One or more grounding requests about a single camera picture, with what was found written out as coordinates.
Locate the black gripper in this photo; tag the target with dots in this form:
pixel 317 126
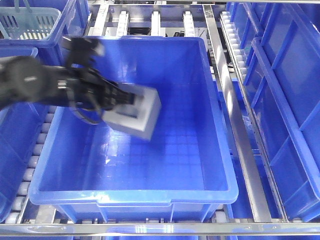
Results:
pixel 87 89

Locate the gray hollow cube base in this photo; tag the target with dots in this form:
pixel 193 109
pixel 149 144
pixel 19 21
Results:
pixel 138 119

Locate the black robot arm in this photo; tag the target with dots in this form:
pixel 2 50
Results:
pixel 26 79

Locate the large blue target bin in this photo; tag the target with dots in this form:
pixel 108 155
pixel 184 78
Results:
pixel 90 171

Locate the blue bin upper left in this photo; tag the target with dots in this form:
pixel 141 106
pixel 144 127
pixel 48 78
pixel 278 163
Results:
pixel 72 22

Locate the blue bin right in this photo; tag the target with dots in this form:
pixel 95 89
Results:
pixel 276 49

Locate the light blue plastic basket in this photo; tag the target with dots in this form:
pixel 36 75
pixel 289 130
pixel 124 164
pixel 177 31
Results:
pixel 28 22

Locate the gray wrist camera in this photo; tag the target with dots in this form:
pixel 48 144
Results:
pixel 82 51

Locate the steel roller shelf frame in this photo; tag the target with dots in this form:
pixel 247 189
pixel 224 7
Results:
pixel 261 223

